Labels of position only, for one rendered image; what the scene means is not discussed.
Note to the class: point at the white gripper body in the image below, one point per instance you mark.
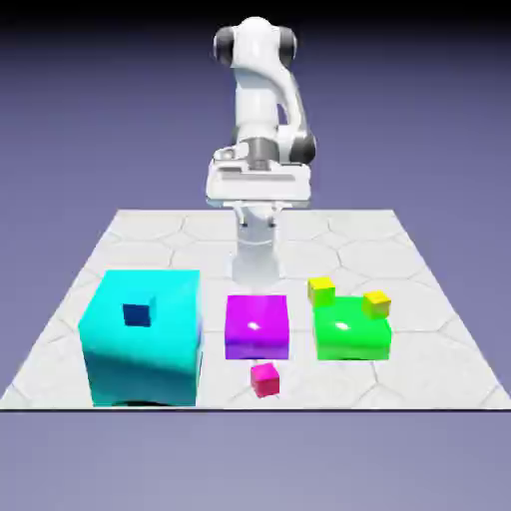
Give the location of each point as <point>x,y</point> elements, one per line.
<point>257,187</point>

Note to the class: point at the large green box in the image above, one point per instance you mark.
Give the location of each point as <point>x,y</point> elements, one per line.
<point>351,335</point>

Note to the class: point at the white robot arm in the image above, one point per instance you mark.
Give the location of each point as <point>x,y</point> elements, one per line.
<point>255,100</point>

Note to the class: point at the small yellow cube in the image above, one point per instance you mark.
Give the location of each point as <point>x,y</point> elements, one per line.
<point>376,304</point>
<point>321,289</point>

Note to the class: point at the large purple box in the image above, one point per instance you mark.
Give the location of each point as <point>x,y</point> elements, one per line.
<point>255,315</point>

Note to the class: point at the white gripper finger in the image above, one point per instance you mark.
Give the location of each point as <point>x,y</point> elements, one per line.
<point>241,217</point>
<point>274,217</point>

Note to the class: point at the small blue cube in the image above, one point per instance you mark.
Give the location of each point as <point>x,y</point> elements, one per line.
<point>136,315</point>

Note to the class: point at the large cyan box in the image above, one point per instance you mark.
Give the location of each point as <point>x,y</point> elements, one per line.
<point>139,351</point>

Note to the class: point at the small pink cube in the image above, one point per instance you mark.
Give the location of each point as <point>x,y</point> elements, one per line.
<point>265,380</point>

